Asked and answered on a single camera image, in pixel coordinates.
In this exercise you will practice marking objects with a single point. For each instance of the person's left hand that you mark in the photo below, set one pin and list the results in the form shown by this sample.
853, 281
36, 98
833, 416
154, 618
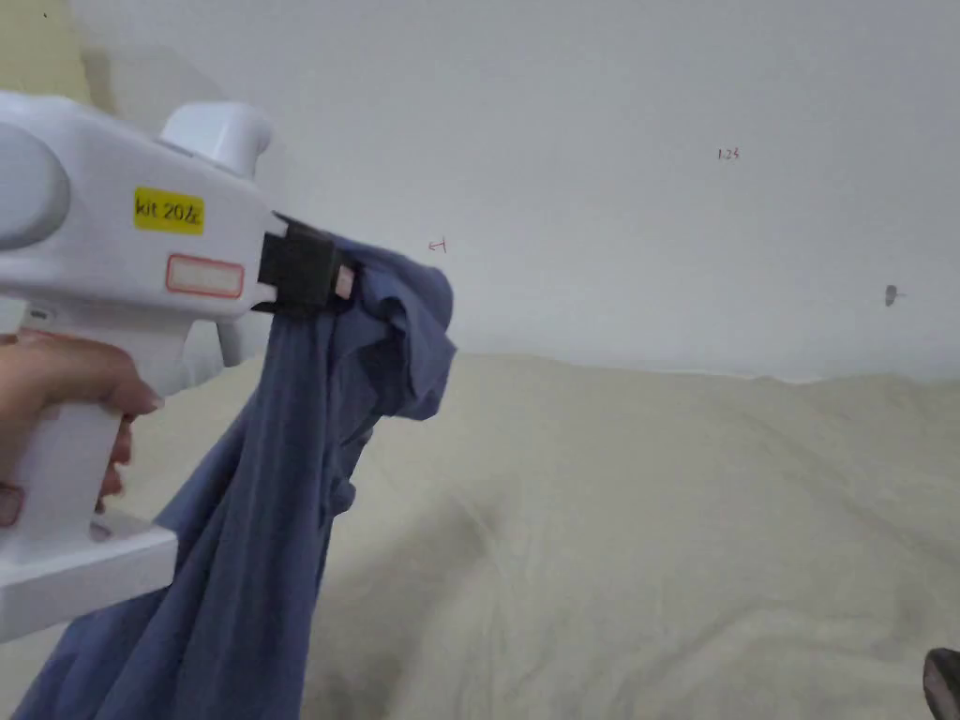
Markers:
67, 375

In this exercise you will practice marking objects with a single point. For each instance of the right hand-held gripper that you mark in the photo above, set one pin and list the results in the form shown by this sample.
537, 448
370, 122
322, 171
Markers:
946, 690

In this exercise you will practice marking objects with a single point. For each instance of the bed with beige sheet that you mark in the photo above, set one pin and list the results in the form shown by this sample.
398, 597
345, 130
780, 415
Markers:
637, 540

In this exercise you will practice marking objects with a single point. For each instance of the dark blue shirt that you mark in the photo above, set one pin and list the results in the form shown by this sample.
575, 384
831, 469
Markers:
247, 525

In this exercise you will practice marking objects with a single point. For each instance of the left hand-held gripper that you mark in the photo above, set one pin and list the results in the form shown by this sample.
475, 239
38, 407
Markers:
112, 270

